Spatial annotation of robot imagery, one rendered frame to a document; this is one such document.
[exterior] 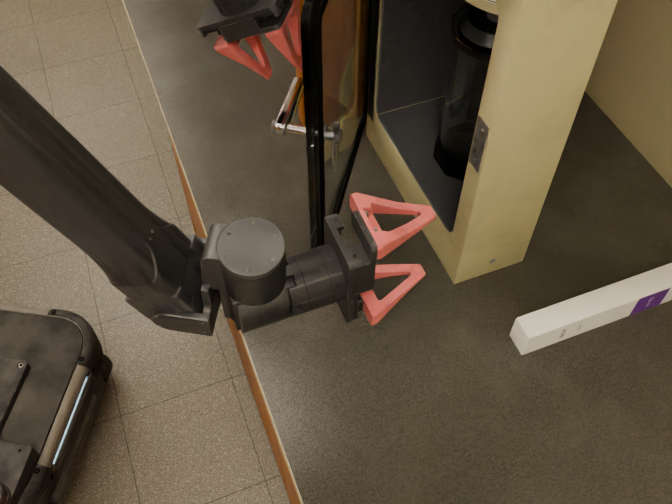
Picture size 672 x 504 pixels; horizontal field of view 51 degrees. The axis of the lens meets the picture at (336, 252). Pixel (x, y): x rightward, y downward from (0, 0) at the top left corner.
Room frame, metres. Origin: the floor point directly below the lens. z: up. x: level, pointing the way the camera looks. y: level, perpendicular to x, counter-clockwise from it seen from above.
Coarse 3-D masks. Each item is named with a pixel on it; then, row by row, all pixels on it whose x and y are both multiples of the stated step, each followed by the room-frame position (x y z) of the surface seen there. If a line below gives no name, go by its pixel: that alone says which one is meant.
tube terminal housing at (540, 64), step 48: (528, 0) 0.55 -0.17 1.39; (576, 0) 0.57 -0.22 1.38; (528, 48) 0.56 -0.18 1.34; (576, 48) 0.58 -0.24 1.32; (528, 96) 0.56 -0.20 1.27; (576, 96) 0.59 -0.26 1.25; (384, 144) 0.78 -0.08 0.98; (528, 144) 0.57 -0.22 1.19; (480, 192) 0.55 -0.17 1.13; (528, 192) 0.58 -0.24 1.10; (432, 240) 0.62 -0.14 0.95; (480, 240) 0.56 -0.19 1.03; (528, 240) 0.59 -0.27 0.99
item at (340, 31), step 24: (312, 0) 0.56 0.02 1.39; (336, 0) 0.64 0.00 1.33; (360, 0) 0.77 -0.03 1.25; (336, 24) 0.64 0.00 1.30; (360, 24) 0.77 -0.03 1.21; (336, 48) 0.64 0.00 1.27; (360, 48) 0.78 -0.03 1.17; (336, 72) 0.64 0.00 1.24; (360, 72) 0.78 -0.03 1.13; (336, 96) 0.64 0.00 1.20; (360, 96) 0.79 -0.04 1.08; (336, 120) 0.64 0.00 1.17; (360, 120) 0.79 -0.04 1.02; (312, 144) 0.54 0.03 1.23; (312, 168) 0.54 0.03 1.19; (336, 168) 0.64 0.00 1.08; (312, 192) 0.54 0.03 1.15; (336, 192) 0.64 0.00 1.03; (312, 216) 0.54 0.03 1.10; (312, 240) 0.54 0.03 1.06
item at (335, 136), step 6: (324, 126) 0.59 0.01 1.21; (336, 126) 0.58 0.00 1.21; (324, 132) 0.58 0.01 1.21; (330, 132) 0.58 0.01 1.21; (336, 132) 0.58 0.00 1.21; (324, 138) 0.58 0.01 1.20; (330, 138) 0.58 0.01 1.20; (336, 138) 0.57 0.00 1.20; (336, 144) 0.58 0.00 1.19; (336, 150) 0.58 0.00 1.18; (336, 156) 0.58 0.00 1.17; (336, 162) 0.58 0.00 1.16
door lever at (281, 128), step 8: (296, 80) 0.67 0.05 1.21; (296, 88) 0.65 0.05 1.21; (288, 96) 0.64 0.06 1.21; (296, 96) 0.64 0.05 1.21; (288, 104) 0.62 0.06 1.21; (296, 104) 0.63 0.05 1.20; (280, 112) 0.61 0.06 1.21; (288, 112) 0.61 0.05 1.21; (280, 120) 0.60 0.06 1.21; (288, 120) 0.60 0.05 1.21; (272, 128) 0.59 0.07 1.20; (280, 128) 0.59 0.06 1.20; (288, 128) 0.59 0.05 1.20; (296, 128) 0.59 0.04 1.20; (304, 128) 0.59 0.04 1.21
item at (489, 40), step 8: (472, 8) 0.74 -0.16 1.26; (464, 16) 0.73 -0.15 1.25; (472, 16) 0.72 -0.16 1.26; (480, 16) 0.72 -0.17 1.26; (488, 16) 0.72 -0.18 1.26; (496, 16) 0.71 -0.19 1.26; (464, 24) 0.72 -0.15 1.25; (472, 24) 0.71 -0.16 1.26; (480, 24) 0.71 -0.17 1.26; (488, 24) 0.71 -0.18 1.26; (496, 24) 0.71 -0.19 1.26; (464, 32) 0.71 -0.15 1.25; (472, 32) 0.70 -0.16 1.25; (480, 32) 0.70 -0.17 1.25; (488, 32) 0.69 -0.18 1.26; (472, 40) 0.69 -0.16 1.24; (480, 40) 0.69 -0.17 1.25; (488, 40) 0.69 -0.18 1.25
